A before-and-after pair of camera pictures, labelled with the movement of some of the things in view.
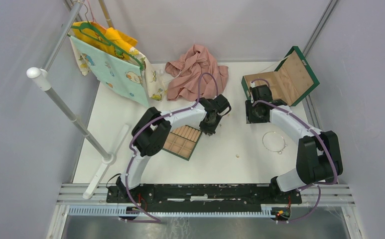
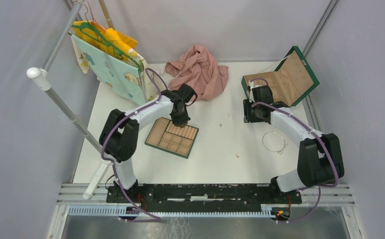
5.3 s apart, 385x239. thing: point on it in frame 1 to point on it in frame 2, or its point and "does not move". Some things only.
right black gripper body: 252,114 does not move
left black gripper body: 209,128 to 180,118
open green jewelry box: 291,81 does not move
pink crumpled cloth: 184,72 does not move
